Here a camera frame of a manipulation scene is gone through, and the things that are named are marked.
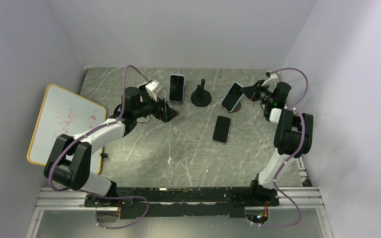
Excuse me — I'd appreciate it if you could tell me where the dark wooden phone stand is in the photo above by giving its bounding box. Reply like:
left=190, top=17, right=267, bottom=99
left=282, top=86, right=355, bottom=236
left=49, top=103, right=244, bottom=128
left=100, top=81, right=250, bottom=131
left=232, top=102, right=242, bottom=113

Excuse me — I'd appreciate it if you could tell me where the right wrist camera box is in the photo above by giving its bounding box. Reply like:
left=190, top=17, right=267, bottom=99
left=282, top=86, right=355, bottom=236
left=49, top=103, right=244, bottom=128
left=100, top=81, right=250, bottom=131
left=263, top=71, right=278, bottom=86

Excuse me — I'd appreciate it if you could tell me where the phone with beige case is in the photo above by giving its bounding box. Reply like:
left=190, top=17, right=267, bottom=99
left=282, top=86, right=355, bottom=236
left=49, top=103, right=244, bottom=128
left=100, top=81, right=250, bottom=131
left=138, top=82, right=149, bottom=97

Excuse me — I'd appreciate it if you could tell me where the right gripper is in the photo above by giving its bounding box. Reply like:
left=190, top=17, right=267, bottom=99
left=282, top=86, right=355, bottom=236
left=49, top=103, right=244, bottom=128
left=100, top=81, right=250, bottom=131
left=241, top=80, right=273, bottom=105

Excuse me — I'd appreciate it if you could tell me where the phone with lilac case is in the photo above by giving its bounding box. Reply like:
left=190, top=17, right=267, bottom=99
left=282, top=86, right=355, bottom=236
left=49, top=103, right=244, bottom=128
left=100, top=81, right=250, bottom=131
left=169, top=74, right=185, bottom=103

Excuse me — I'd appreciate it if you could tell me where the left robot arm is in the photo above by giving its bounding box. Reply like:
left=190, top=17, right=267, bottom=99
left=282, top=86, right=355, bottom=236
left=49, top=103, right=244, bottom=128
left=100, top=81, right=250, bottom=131
left=44, top=86, right=180, bottom=206

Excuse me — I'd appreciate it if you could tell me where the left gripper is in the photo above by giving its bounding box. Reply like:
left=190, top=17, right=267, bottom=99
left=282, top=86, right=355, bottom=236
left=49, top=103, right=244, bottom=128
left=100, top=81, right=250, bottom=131
left=133, top=91, right=179, bottom=123

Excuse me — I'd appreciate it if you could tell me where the black phone without case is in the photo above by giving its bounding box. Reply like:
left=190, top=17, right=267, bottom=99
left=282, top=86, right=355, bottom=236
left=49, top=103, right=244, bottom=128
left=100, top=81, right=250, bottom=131
left=212, top=116, right=231, bottom=144

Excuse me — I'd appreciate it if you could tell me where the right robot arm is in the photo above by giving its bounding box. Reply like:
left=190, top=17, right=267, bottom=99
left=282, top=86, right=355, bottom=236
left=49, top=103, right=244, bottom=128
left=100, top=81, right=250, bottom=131
left=238, top=80, right=314, bottom=205

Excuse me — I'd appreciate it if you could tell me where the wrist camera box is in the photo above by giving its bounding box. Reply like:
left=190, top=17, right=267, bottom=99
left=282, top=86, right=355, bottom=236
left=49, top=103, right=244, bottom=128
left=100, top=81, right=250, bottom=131
left=145, top=80, right=162, bottom=102
left=263, top=71, right=278, bottom=86

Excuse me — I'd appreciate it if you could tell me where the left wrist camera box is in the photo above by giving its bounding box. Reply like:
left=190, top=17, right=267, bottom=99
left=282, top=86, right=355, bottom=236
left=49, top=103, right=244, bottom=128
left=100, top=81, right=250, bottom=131
left=145, top=80, right=162, bottom=102

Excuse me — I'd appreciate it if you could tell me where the phone with light blue case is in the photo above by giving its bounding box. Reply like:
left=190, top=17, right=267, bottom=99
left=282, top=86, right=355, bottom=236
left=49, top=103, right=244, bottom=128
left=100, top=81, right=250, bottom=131
left=221, top=82, right=244, bottom=113

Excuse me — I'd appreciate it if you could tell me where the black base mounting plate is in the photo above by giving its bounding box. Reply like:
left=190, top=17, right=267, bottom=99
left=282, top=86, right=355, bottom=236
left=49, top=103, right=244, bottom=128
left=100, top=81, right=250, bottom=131
left=84, top=185, right=280, bottom=219

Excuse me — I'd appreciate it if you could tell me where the black round base phone stand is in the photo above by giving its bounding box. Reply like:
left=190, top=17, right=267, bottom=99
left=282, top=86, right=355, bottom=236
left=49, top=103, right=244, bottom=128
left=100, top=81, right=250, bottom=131
left=191, top=79, right=212, bottom=107

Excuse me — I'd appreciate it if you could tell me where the whiteboard with yellow frame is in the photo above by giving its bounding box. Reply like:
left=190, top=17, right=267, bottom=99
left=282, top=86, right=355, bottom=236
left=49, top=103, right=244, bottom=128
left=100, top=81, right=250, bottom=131
left=26, top=84, right=107, bottom=166

